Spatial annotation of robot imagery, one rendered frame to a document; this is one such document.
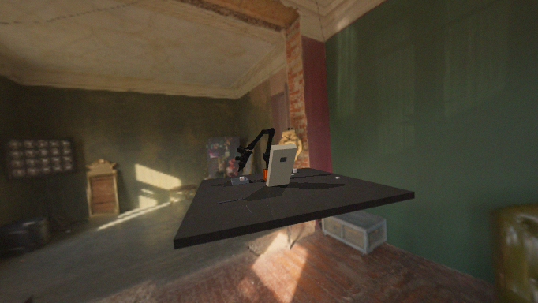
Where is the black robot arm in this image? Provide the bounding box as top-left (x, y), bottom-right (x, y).
top-left (235, 128), bottom-right (275, 170)

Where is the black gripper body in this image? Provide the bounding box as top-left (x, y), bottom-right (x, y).
top-left (238, 155), bottom-right (248, 166)

